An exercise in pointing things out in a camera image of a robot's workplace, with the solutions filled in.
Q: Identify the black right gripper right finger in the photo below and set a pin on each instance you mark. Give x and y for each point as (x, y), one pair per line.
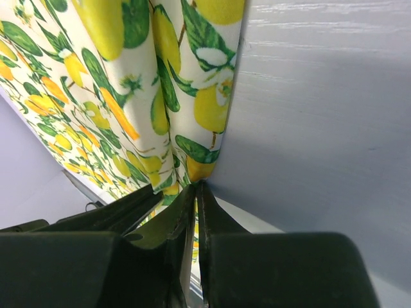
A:
(223, 253)

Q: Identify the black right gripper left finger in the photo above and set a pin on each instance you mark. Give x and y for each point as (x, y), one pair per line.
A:
(164, 246)

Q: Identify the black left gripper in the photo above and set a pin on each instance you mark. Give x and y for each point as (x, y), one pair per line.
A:
(121, 216)

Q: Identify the lemon print skirt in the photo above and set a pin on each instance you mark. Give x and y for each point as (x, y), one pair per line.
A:
(124, 94)

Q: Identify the aluminium front rail frame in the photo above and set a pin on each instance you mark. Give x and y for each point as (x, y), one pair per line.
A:
(86, 191)

